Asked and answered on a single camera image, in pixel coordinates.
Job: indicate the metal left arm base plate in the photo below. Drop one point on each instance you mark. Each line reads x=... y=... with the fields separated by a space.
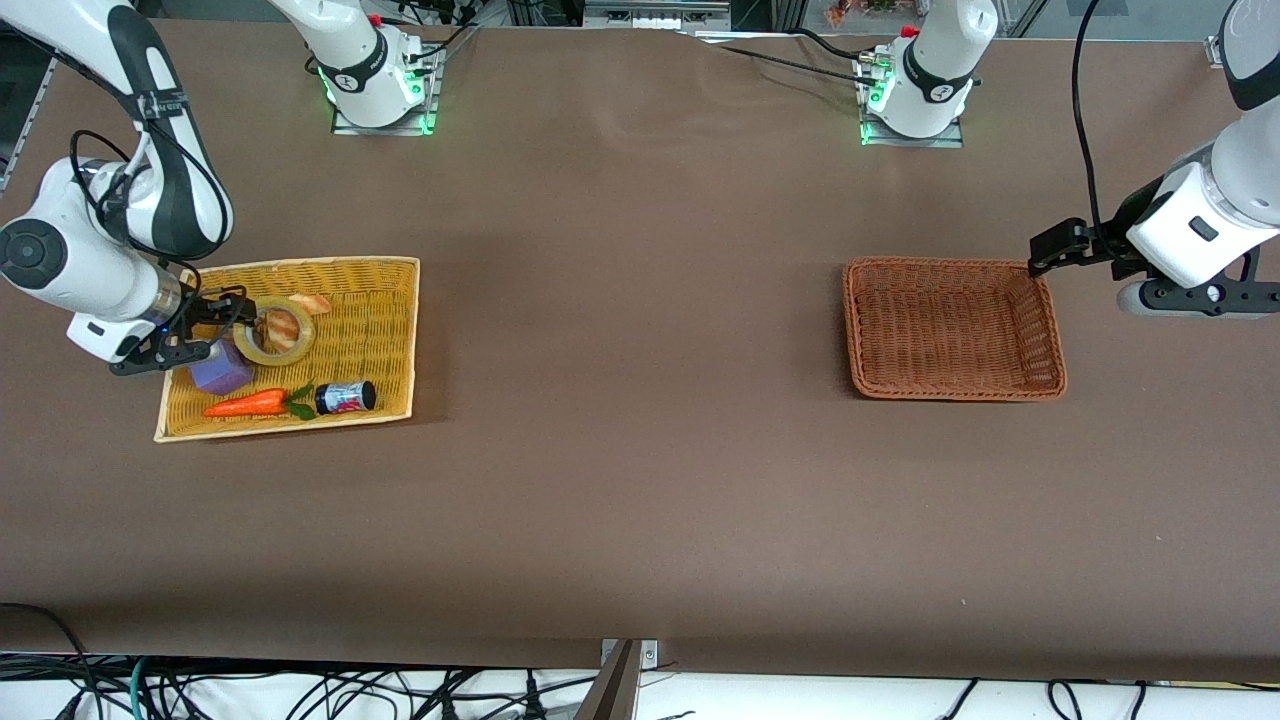
x=945 y=142

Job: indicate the striped toy croissant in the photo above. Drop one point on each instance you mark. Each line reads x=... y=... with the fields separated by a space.
x=278 y=330

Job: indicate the purple foam cube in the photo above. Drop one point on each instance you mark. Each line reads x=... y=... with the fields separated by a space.
x=222 y=372

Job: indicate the grey table side rail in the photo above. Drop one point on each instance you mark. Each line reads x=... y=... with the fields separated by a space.
x=25 y=130

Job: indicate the orange toy carrot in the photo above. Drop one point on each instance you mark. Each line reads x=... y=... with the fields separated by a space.
x=245 y=403

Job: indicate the metal table edge bracket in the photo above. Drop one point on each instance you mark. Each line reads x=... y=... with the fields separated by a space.
x=650 y=652

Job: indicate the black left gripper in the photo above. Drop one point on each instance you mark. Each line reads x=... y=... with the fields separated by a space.
x=1112 y=242

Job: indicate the brown wicker basket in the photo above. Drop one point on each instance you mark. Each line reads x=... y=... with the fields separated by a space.
x=950 y=330

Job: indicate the yellow packing tape roll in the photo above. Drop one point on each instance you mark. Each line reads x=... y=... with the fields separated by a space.
x=272 y=359

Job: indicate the yellow woven basket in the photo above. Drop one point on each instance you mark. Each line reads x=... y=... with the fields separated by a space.
x=370 y=340

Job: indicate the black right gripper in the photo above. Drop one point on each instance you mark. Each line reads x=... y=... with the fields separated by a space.
x=203 y=309

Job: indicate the small black-lidded jar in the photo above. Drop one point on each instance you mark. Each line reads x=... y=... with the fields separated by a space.
x=345 y=398

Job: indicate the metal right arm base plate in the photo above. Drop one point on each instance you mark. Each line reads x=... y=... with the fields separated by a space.
x=425 y=112

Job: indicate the aluminium frame beam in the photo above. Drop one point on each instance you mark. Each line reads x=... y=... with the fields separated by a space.
x=655 y=14

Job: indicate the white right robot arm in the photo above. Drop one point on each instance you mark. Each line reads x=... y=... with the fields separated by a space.
x=60 y=265

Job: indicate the dark stand post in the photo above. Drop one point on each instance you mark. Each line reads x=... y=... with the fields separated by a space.
x=612 y=690

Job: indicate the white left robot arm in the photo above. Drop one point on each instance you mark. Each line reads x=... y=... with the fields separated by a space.
x=1190 y=225

